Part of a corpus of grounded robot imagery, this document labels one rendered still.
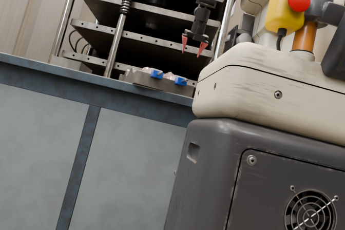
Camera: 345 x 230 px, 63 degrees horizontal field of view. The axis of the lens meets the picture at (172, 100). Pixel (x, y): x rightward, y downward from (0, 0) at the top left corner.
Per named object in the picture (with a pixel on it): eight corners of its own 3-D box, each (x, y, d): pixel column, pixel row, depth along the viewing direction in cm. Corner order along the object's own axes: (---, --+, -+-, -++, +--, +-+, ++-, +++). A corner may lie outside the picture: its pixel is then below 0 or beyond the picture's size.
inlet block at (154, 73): (166, 81, 110) (169, 68, 111) (153, 77, 109) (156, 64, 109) (157, 83, 123) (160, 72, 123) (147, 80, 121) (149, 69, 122)
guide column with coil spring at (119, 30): (93, 139, 200) (138, -30, 213) (85, 137, 200) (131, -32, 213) (95, 139, 205) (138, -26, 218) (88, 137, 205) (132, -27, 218)
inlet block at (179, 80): (191, 88, 113) (193, 75, 114) (179, 84, 112) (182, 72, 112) (180, 90, 126) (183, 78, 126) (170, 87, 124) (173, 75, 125)
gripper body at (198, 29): (184, 33, 125) (188, 16, 122) (205, 39, 126) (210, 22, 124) (185, 35, 119) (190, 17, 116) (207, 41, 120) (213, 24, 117)
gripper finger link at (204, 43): (186, 52, 128) (192, 32, 125) (200, 56, 129) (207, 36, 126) (187, 56, 122) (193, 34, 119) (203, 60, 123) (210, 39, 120)
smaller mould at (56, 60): (77, 75, 140) (81, 62, 141) (48, 68, 140) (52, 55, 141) (89, 82, 160) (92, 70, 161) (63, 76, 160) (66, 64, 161)
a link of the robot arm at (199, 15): (199, 4, 115) (212, 8, 116) (197, 3, 121) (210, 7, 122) (194, 21, 117) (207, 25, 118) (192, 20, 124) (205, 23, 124)
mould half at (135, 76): (191, 98, 122) (197, 74, 124) (133, 82, 115) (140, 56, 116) (162, 101, 170) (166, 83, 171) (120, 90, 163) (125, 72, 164)
